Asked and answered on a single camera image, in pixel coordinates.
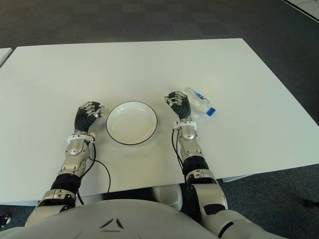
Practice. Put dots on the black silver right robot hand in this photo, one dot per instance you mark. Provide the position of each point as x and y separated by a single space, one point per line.
184 109

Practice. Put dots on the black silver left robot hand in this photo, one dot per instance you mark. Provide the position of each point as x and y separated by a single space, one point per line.
83 120

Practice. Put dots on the clear water bottle blue cap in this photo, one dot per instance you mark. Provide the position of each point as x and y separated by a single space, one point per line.
200 102

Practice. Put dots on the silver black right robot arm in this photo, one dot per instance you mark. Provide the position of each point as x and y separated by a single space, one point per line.
207 191

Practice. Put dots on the white plate with black rim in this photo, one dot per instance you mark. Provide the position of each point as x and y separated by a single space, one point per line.
132 123

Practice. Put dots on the white robot waist part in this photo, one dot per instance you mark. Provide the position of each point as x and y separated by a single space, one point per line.
169 195

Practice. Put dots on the white neighbouring table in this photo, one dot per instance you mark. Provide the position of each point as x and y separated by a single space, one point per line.
4 56

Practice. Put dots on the grey robot torso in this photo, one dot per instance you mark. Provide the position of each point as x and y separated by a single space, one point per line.
139 221

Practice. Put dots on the black stand with casters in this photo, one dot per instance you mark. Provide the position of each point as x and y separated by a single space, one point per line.
4 219

